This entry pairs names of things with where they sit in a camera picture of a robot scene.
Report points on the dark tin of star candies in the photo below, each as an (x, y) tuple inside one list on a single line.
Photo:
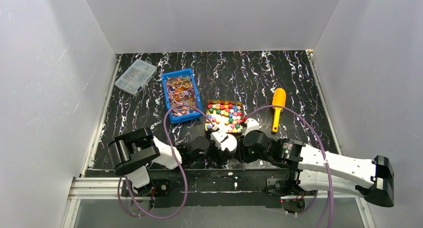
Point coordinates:
[(226, 115)]

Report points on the yellow plastic scoop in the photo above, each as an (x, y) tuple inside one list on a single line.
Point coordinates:
[(279, 99)]

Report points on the blue plastic candy bin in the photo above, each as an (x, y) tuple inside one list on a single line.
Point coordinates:
[(180, 91)]

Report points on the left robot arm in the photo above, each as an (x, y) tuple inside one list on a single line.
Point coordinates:
[(132, 152)]

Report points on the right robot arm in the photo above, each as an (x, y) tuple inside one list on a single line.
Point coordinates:
[(309, 169)]

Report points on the clear compartment organizer box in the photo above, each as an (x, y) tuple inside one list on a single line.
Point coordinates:
[(136, 77)]

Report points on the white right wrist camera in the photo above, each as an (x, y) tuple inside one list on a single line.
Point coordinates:
[(250, 125)]

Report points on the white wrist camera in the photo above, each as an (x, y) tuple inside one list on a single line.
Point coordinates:
[(250, 125), (224, 141)]

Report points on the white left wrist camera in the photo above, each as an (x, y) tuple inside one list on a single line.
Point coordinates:
[(224, 141)]

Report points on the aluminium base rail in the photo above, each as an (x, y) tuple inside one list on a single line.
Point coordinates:
[(106, 188)]

